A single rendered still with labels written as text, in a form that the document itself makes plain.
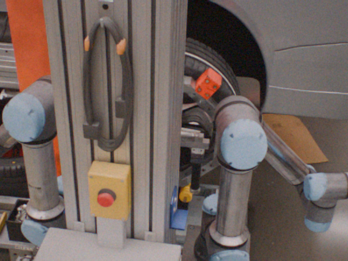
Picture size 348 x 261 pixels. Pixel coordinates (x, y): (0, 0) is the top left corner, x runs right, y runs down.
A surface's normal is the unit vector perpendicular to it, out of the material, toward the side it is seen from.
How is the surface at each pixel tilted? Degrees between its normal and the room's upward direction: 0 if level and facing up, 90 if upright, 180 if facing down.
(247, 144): 82
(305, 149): 2
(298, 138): 1
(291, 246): 0
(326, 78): 90
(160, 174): 90
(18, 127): 83
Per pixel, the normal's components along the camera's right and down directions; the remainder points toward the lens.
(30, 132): -0.44, 0.40
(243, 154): 0.09, 0.47
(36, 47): -0.13, 0.57
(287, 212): 0.03, -0.82
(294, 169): 0.35, 0.35
